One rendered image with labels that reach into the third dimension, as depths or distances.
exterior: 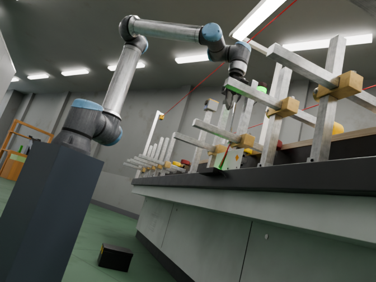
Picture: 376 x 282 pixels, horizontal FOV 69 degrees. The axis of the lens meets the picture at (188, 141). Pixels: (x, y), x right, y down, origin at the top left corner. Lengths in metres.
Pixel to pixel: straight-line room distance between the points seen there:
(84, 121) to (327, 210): 1.10
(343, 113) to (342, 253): 4.57
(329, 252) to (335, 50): 0.65
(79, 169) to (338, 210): 1.06
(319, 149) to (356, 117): 4.58
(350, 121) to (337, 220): 4.68
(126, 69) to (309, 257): 1.31
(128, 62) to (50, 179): 0.81
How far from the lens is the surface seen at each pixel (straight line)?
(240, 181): 1.11
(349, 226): 0.77
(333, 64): 0.99
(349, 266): 1.01
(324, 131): 0.89
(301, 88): 5.75
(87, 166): 1.40
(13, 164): 8.83
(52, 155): 1.34
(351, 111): 5.50
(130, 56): 1.74
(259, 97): 1.04
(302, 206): 0.88
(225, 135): 1.22
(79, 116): 1.43
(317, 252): 1.09
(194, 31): 1.46
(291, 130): 5.38
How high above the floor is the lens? 0.47
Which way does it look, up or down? 14 degrees up
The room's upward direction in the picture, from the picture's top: 16 degrees clockwise
